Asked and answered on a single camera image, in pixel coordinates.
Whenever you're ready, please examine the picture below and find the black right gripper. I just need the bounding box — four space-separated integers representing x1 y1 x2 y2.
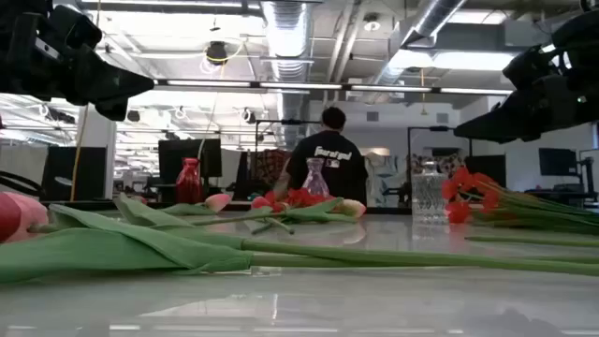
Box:
452 9 599 144

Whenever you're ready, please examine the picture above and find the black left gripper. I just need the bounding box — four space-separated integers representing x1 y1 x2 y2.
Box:
0 0 156 122

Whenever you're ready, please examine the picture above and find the red small-blossom flower bunch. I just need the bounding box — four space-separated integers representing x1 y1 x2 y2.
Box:
261 186 339 235
441 166 599 237

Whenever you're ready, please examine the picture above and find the red glass vase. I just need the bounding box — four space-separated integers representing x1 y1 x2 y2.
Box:
175 157 203 205

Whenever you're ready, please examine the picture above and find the pink artificial tulip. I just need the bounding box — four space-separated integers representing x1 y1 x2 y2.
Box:
4 190 599 263
190 197 368 227
161 192 234 217

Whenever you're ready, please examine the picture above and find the clear crystal glass vase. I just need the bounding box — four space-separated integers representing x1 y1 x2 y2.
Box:
410 160 449 225

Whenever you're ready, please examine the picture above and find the purple glass vase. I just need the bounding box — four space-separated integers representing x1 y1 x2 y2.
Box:
301 157 330 198

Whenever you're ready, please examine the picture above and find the black partition panel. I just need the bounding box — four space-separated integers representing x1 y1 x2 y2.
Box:
465 154 507 188
40 146 108 202

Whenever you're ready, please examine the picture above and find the black monitor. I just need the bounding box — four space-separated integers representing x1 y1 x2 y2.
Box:
157 138 224 180
537 147 579 178

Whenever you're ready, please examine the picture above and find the black desk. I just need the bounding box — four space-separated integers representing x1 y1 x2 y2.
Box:
523 186 599 203

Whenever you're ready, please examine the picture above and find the floral patterned cloth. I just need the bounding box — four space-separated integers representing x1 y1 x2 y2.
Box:
407 154 467 182

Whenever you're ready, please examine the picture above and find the black ceiling dome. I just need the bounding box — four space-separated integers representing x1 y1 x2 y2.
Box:
205 40 229 66

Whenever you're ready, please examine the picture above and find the blue white patterned cloth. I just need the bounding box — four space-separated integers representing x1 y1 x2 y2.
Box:
366 152 409 208

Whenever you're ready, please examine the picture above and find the red mandala patterned cloth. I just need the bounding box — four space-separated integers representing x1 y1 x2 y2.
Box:
247 148 294 193

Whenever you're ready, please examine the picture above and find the round ceiling sensor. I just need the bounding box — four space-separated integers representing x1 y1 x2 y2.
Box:
362 12 383 34

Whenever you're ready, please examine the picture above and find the long ceiling light bar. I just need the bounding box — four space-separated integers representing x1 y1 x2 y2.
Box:
153 78 516 96

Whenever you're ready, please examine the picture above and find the person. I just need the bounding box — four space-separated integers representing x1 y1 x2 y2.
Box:
273 106 370 208

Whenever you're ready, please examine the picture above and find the yellow cable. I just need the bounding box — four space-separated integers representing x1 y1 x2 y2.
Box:
68 103 91 203

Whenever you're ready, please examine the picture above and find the black metal frame stand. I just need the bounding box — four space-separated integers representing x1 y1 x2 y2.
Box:
406 125 474 207
254 119 324 202

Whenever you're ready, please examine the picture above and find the black aluminium table frame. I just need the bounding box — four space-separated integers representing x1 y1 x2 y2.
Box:
39 199 414 215

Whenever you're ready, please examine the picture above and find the silver ventilation duct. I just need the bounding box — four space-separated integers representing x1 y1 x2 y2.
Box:
364 0 469 102
259 0 314 149

